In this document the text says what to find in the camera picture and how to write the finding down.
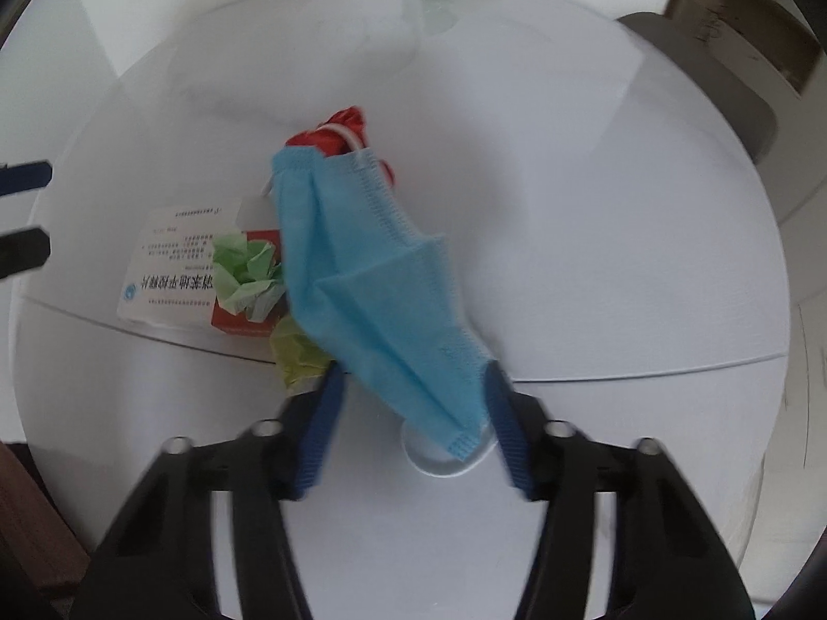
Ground green paper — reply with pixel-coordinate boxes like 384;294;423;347
211;229;286;334

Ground blue surgical face mask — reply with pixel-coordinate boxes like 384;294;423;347
269;146;494;477

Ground white red medicine box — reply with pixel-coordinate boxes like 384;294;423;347
118;197;289;337

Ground yellow crumpled paper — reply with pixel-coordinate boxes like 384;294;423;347
269;315;332;396

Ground red snack wrapper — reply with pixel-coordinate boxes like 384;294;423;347
285;105;395;191

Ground dark grey chair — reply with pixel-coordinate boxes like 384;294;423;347
615;10;781;163

